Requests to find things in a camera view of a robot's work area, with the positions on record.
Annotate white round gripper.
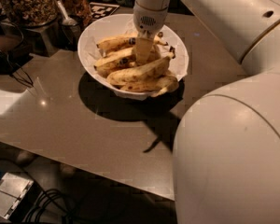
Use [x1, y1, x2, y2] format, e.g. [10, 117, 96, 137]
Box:
[133, 2, 169, 64]

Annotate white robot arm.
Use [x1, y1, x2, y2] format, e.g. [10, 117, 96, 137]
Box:
[133, 0, 280, 224]

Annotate white bowl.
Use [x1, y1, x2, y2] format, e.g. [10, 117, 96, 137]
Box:
[77, 14, 189, 101]

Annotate front curved banana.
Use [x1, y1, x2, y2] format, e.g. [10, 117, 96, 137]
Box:
[120, 75, 179, 97]

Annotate black white marker tag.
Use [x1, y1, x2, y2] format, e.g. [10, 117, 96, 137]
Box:
[90, 2, 119, 20]

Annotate white plastic scoop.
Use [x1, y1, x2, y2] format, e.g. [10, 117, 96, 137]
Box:
[55, 0, 77, 26]

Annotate glass jar with scoop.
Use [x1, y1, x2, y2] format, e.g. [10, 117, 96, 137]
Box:
[62, 0, 92, 27]

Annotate metal stand block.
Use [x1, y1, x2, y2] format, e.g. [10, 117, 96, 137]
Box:
[21, 21, 82, 57]

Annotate glass jar of nuts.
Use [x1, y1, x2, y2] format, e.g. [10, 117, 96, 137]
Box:
[0, 0, 57, 27]

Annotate black device on left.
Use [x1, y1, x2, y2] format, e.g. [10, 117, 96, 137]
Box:
[0, 19, 35, 89]

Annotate grey box on floor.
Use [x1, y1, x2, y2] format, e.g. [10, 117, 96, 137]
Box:
[0, 173, 34, 220]

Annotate black floor cables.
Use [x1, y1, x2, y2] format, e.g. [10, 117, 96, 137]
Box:
[21, 189, 116, 224]

